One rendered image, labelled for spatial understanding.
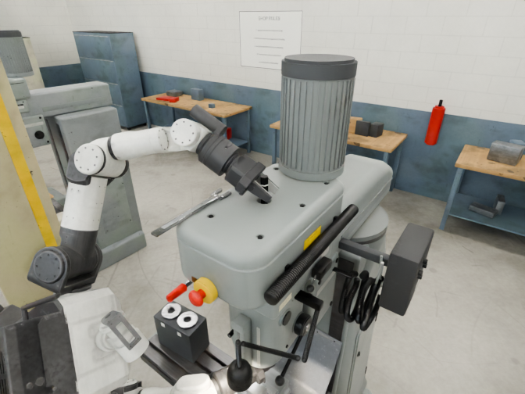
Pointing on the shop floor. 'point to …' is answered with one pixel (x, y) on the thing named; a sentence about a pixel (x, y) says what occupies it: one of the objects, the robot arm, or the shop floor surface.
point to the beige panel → (21, 205)
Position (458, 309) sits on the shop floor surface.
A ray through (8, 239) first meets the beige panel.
